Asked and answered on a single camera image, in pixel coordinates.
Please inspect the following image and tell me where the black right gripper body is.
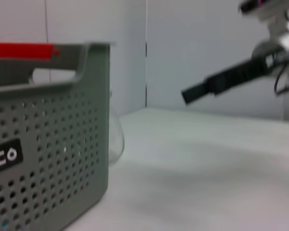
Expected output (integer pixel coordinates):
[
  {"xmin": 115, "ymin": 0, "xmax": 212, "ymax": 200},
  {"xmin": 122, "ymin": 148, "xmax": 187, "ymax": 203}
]
[{"xmin": 205, "ymin": 49, "xmax": 284, "ymax": 96}]

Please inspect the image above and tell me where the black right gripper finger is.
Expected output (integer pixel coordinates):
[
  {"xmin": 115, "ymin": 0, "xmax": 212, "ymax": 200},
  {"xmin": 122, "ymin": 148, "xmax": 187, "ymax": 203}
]
[{"xmin": 180, "ymin": 80, "xmax": 212, "ymax": 106}]

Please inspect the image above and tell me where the grey-green perforated storage bin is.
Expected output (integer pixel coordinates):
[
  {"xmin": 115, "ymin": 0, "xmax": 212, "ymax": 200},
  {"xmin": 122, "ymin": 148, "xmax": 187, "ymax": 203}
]
[{"xmin": 0, "ymin": 42, "xmax": 111, "ymax": 231}]

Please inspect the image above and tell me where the glass teapot with black lid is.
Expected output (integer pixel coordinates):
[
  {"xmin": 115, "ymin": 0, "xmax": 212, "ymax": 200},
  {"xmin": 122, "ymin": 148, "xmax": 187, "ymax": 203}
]
[{"xmin": 108, "ymin": 91, "xmax": 125, "ymax": 167}]

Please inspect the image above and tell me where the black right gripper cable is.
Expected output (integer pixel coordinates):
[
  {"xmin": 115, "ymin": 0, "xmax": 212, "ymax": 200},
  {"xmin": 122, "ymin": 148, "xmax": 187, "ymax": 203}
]
[{"xmin": 274, "ymin": 61, "xmax": 289, "ymax": 96}]

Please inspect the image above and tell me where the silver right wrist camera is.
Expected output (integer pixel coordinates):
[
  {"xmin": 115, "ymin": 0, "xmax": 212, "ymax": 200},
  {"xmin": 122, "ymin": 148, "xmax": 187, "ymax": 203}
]
[{"xmin": 239, "ymin": 0, "xmax": 289, "ymax": 17}]

